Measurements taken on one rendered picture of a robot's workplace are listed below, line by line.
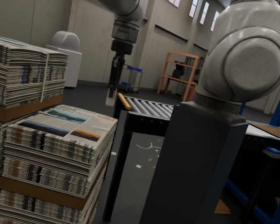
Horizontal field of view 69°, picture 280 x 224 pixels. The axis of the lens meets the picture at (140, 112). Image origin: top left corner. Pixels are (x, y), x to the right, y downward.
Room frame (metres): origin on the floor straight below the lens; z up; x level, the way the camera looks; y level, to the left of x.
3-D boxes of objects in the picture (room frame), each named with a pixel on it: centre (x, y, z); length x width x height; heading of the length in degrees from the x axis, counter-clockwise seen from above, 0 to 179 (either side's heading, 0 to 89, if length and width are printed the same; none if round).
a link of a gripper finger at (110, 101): (0.75, 0.12, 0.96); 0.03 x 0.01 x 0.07; 89
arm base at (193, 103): (0.73, -0.26, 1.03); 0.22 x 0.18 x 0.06; 140
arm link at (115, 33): (0.75, 0.12, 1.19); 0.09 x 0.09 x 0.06
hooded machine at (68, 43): (5.19, 2.22, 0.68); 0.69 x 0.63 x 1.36; 140
